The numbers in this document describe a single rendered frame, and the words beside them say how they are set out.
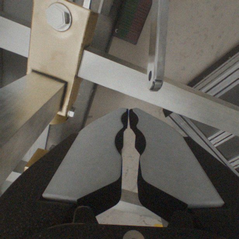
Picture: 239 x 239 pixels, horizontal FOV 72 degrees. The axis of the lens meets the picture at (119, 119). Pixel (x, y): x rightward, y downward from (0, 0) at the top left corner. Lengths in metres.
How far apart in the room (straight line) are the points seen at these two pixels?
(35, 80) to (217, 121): 0.21
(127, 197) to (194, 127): 0.73
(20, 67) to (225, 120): 0.45
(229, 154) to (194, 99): 1.08
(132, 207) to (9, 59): 0.44
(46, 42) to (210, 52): 1.03
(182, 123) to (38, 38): 0.89
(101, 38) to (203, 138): 0.89
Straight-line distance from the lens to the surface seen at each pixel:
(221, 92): 0.98
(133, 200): 0.38
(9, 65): 0.51
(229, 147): 1.23
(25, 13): 0.47
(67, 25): 0.18
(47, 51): 0.19
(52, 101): 0.16
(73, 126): 0.41
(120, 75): 0.19
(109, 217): 2.13
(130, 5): 0.33
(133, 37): 0.33
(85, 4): 0.33
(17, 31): 0.21
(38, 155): 0.35
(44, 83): 0.18
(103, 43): 0.34
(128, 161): 1.44
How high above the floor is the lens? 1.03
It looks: 60 degrees down
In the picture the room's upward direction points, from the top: 175 degrees counter-clockwise
